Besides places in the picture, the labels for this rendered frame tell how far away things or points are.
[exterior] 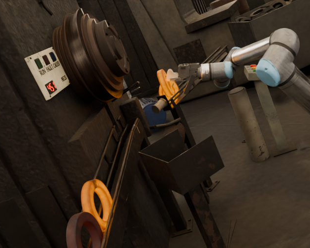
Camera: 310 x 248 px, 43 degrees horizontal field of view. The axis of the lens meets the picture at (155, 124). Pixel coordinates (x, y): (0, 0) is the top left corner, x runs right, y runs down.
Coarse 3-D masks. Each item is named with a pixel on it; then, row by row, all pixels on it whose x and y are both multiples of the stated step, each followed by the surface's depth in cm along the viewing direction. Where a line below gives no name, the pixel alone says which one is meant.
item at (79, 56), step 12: (84, 12) 189; (72, 24) 176; (72, 36) 173; (72, 48) 172; (84, 48) 171; (84, 60) 172; (84, 72) 174; (96, 72) 175; (96, 84) 178; (108, 96) 188; (120, 96) 197
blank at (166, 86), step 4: (160, 72) 208; (164, 72) 214; (160, 76) 207; (164, 76) 209; (160, 80) 206; (164, 80) 206; (160, 84) 206; (164, 84) 206; (168, 84) 216; (164, 88) 206; (168, 88) 207; (164, 92) 208; (168, 92) 208; (172, 92) 214; (168, 96) 212
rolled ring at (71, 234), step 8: (72, 216) 120; (80, 216) 120; (88, 216) 124; (72, 224) 116; (80, 224) 118; (88, 224) 125; (96, 224) 127; (72, 232) 114; (80, 232) 116; (96, 232) 127; (72, 240) 113; (80, 240) 115; (96, 240) 127
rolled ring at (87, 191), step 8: (88, 184) 134; (96, 184) 138; (88, 192) 131; (96, 192) 142; (104, 192) 143; (88, 200) 129; (104, 200) 144; (88, 208) 129; (104, 208) 143; (96, 216) 130; (104, 216) 141; (104, 224) 133
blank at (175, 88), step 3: (171, 84) 245; (174, 84) 247; (159, 87) 241; (174, 87) 247; (177, 87) 249; (159, 90) 241; (162, 90) 239; (174, 90) 247; (177, 90) 248; (159, 93) 241; (162, 93) 239; (174, 93) 246; (171, 96) 246; (168, 99) 242; (177, 99) 248
